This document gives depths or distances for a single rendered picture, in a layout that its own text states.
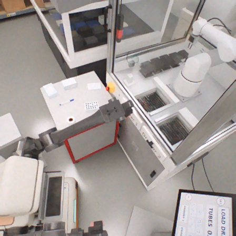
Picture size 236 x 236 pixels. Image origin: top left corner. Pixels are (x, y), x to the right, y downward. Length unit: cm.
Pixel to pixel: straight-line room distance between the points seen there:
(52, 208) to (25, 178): 32
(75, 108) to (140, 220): 130
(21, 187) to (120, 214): 144
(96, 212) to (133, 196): 43
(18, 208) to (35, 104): 213
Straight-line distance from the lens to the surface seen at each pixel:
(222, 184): 254
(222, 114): 81
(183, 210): 116
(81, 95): 173
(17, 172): 79
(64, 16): 165
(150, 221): 209
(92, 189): 211
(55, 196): 107
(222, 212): 108
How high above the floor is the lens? 207
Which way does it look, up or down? 56 degrees down
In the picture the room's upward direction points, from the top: 7 degrees clockwise
